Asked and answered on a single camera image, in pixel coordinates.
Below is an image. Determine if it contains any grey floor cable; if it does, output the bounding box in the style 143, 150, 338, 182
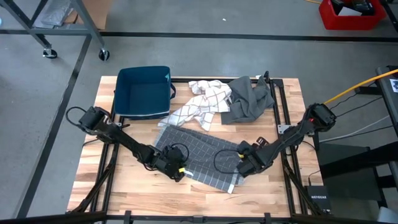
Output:
318, 115, 391, 144

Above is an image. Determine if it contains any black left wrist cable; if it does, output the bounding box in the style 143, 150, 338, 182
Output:
169, 142, 190, 164

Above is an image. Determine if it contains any black floor cable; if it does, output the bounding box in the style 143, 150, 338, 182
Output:
329, 93, 386, 119

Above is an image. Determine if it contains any dark grey white-grid towel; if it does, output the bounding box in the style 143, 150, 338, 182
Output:
154, 124, 245, 194

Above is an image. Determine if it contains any brown cardboard box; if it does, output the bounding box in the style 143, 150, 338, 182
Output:
65, 0, 113, 30

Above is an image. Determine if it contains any silver padded bag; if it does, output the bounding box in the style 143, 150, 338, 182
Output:
40, 0, 75, 27

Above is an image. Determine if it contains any grey metal cart with casters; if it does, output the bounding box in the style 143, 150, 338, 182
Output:
0, 0, 110, 62

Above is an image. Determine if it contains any black Netgear network switch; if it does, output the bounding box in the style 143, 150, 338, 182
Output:
304, 185, 332, 214

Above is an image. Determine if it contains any black aluminium table frame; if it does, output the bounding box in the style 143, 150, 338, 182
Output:
67, 70, 330, 224

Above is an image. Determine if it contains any white red-checked towel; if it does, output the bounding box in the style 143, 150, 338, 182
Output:
157, 79, 233, 132

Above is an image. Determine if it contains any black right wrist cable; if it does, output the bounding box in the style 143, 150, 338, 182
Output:
213, 148, 246, 174

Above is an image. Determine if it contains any black equipment stand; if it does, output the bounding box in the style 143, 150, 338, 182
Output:
317, 65, 398, 218

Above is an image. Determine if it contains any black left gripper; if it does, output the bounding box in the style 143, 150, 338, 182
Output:
154, 145, 189, 183

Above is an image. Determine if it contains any red plastic crate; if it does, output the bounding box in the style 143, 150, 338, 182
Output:
318, 0, 388, 31

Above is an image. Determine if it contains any black electronic device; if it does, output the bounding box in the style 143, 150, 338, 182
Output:
331, 0, 376, 16

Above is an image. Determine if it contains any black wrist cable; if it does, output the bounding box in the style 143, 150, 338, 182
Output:
169, 142, 190, 164
213, 148, 246, 174

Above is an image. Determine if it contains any plain grey towel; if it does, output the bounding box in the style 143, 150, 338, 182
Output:
220, 75, 276, 125

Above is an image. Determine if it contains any navy blue fabric bin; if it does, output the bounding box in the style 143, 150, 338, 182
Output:
113, 65, 177, 121

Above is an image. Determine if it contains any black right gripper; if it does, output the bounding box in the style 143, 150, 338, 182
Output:
236, 136, 271, 178

